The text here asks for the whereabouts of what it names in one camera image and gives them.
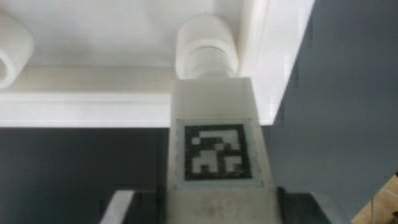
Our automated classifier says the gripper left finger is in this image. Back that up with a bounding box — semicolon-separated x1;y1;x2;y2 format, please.
98;189;162;224

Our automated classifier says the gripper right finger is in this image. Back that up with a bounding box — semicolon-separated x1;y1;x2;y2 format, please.
278;187;351;224

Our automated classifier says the white leg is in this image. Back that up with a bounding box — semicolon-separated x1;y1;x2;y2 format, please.
162;46;283;224

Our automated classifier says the white square tabletop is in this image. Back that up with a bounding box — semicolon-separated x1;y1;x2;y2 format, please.
0;0;317;128

